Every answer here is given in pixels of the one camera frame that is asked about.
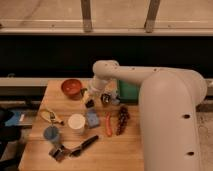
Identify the black eraser block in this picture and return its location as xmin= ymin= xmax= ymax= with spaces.
xmin=85 ymin=99 xmax=94 ymax=108

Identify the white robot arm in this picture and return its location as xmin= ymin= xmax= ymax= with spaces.
xmin=87 ymin=60 xmax=207 ymax=171

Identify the green plastic tray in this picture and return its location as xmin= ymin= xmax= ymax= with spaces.
xmin=117 ymin=80 xmax=139 ymax=103

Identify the red bowl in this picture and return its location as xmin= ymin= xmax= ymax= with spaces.
xmin=61 ymin=79 xmax=82 ymax=99

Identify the small metal cup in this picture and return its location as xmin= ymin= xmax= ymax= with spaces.
xmin=100 ymin=93 xmax=112 ymax=106

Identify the blue sponge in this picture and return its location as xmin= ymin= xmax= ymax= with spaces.
xmin=86 ymin=109 xmax=100 ymax=128

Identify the white cylindrical container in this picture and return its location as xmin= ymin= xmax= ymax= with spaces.
xmin=68 ymin=114 xmax=86 ymax=135

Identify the yellow banana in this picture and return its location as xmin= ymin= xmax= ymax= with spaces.
xmin=39 ymin=109 xmax=64 ymax=125

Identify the orange carrot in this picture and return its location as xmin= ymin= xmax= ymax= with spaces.
xmin=105 ymin=113 xmax=113 ymax=137

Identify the bunch of dark grapes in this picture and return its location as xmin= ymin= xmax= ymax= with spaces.
xmin=116 ymin=106 xmax=130 ymax=135

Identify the blue cup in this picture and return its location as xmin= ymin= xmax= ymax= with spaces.
xmin=43 ymin=126 xmax=60 ymax=143

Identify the metal clip tool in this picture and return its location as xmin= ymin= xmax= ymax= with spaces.
xmin=49 ymin=145 xmax=70 ymax=162

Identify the blue object off table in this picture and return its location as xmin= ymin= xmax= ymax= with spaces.
xmin=5 ymin=111 xmax=25 ymax=126

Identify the black handled spatula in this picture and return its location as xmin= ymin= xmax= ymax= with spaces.
xmin=70 ymin=135 xmax=99 ymax=157

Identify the left window frame post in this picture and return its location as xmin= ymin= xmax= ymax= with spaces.
xmin=81 ymin=0 xmax=92 ymax=32

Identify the window frame post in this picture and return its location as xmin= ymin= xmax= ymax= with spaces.
xmin=81 ymin=0 xmax=92 ymax=32
xmin=144 ymin=0 xmax=161 ymax=33

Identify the right window frame post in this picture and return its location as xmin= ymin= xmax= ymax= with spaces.
xmin=144 ymin=0 xmax=161 ymax=33

